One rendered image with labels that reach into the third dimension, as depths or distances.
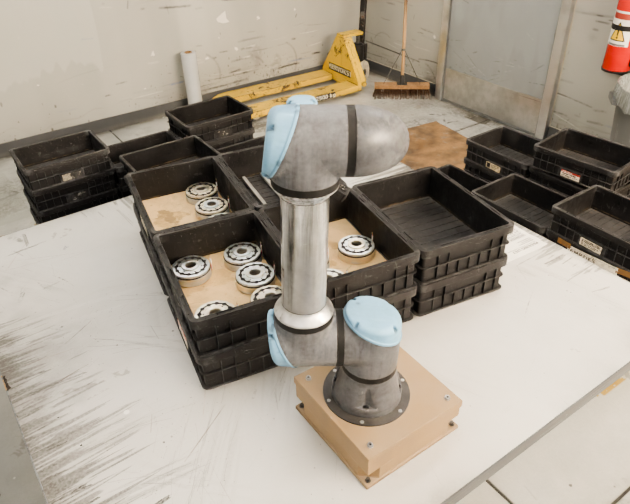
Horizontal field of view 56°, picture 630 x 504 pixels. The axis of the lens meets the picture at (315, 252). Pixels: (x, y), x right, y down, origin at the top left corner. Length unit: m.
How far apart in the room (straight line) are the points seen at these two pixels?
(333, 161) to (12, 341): 1.15
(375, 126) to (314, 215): 0.18
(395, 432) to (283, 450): 0.26
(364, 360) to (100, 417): 0.66
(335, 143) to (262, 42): 4.39
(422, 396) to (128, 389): 0.71
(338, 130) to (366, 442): 0.64
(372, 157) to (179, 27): 4.07
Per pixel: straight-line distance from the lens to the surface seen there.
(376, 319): 1.16
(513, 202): 2.93
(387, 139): 0.94
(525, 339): 1.67
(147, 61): 4.87
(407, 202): 1.93
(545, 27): 4.44
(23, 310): 1.90
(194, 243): 1.68
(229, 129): 3.29
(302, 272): 1.05
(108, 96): 4.83
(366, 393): 1.25
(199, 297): 1.56
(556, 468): 2.32
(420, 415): 1.31
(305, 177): 0.93
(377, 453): 1.23
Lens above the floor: 1.79
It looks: 35 degrees down
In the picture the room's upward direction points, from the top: 2 degrees counter-clockwise
